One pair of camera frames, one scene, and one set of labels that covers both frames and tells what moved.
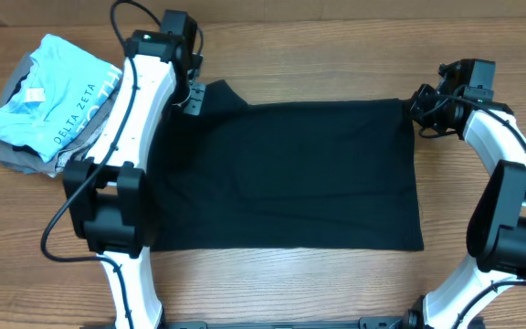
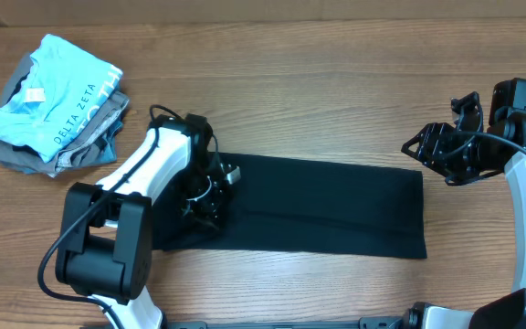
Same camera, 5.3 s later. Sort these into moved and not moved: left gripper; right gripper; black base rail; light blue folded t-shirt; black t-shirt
Moved: left gripper; right gripper; black t-shirt
Not moved: black base rail; light blue folded t-shirt
